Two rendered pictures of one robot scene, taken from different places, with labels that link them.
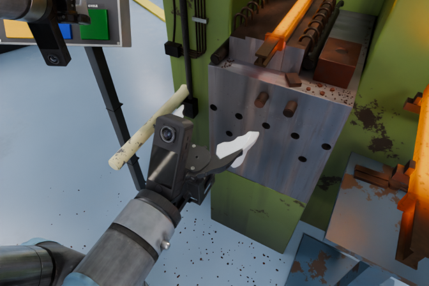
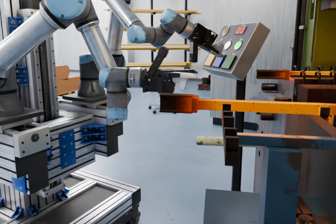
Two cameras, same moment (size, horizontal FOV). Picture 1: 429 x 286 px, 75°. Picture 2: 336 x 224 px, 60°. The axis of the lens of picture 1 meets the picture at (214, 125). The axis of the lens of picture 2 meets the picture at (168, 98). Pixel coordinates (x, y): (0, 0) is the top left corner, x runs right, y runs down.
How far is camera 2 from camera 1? 0.96 m
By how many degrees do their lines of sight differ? 67
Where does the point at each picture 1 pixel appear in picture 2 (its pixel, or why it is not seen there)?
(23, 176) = (194, 177)
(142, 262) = (122, 73)
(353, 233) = (221, 200)
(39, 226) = (171, 197)
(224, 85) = not seen: hidden behind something
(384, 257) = (213, 214)
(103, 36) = (227, 67)
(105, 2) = (237, 53)
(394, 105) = not seen: outside the picture
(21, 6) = (180, 28)
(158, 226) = (134, 71)
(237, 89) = not seen: hidden behind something
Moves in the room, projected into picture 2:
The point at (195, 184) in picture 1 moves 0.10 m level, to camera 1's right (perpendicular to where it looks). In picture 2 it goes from (158, 76) to (168, 80)
